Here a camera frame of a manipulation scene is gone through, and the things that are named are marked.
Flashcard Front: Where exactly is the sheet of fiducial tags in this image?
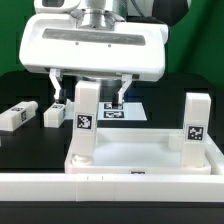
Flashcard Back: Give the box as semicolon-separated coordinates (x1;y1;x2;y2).
65;101;148;122

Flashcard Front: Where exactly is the white desk top tray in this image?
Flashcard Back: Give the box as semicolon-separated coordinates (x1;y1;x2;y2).
64;128;211;175

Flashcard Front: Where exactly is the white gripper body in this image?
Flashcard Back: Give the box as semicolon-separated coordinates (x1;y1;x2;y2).
19;0;169;81

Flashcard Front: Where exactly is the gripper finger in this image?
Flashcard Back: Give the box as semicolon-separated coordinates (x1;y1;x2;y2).
112;74;132;109
49;68;66;103

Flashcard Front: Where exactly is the white L-shaped fence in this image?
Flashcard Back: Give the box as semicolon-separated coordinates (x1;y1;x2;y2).
0;133;224;202

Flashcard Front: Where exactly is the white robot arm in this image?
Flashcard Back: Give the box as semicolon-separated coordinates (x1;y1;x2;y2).
19;0;192;101

